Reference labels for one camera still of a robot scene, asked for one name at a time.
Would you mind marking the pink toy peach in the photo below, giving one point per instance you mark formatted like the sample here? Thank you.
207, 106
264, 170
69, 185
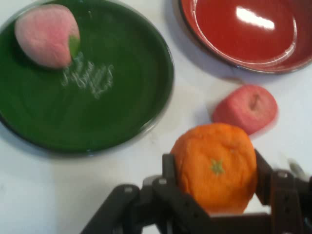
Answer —
46, 36

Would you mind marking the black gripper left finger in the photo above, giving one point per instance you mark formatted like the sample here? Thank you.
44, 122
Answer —
156, 209

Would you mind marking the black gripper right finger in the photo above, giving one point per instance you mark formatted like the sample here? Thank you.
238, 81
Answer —
287, 202

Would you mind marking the dark green round plate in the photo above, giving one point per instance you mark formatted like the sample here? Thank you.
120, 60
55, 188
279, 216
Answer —
97, 117

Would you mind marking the orange toy mandarin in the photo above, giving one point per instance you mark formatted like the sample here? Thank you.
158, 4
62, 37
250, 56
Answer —
214, 170

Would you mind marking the red round plate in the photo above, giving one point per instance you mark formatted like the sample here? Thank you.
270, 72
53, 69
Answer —
243, 36

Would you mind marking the red toy apple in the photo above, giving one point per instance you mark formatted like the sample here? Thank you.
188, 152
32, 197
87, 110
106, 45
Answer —
246, 107

